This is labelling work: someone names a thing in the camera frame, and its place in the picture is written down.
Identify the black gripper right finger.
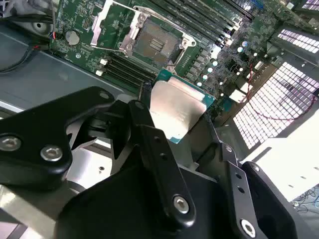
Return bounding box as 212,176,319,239
204,116,299,239

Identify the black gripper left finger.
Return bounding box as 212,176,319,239
0,82,197,231

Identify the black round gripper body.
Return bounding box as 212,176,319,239
54,149,250,239

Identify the silver topped green CPU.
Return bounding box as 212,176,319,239
146,68,216,145

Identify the metal socket cover frame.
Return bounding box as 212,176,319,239
89,0,148,57

